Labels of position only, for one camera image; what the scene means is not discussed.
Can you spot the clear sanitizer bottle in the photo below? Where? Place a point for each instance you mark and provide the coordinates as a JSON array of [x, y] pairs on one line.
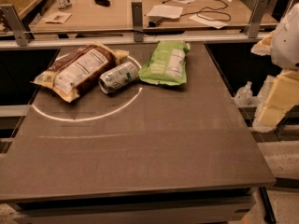
[[243, 95]]

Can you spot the right metal bracket post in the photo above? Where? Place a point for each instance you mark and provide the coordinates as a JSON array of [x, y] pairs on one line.
[[252, 29]]

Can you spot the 7up soda can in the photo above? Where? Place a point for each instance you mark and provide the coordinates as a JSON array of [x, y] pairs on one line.
[[118, 77]]

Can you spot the black computer mouse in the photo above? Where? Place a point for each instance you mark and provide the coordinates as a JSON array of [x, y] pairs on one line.
[[103, 3]]

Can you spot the white paper sheet centre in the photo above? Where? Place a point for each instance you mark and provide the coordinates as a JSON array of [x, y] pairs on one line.
[[165, 11]]

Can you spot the white paper sheet right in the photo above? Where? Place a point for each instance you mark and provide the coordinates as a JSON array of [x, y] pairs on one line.
[[207, 22]]

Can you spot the metal bracket post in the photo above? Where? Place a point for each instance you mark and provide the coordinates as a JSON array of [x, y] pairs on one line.
[[252, 29], [137, 19], [21, 36]]

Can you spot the left metal bracket post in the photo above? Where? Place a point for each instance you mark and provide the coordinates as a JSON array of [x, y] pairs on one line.
[[21, 36]]

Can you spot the wooden back desk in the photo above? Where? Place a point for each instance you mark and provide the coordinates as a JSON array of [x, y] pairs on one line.
[[86, 16]]

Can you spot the green snack bag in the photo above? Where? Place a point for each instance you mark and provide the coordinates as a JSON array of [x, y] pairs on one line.
[[166, 65]]

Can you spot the brown snack bag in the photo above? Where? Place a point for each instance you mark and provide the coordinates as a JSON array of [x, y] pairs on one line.
[[78, 71]]

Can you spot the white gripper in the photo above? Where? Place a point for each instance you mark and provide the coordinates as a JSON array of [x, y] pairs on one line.
[[287, 42]]

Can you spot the small paper packet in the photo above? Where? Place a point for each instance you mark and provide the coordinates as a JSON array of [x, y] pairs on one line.
[[57, 17]]

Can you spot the middle metal bracket post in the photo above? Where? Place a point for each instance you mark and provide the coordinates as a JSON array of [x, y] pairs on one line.
[[137, 19]]

